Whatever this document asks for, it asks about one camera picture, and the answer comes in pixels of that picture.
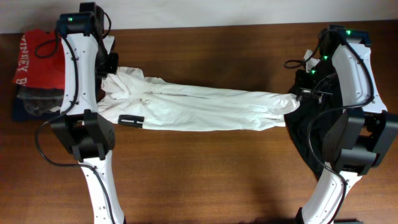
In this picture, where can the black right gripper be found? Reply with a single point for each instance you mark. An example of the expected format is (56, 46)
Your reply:
(304, 92)

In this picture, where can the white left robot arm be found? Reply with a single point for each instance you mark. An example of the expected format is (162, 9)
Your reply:
(83, 132)

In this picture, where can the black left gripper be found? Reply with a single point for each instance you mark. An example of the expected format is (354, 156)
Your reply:
(112, 68)

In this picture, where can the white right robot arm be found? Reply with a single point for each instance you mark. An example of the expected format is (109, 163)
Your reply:
(349, 140)

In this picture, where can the grey camouflage folded garment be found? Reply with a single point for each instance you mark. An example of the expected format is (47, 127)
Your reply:
(37, 101)

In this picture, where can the white t-shirt black print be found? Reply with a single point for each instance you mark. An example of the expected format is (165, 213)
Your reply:
(174, 107)

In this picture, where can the navy folded garment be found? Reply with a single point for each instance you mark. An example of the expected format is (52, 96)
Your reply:
(20, 114)

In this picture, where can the red folded t-shirt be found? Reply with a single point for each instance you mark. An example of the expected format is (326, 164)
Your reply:
(41, 64)

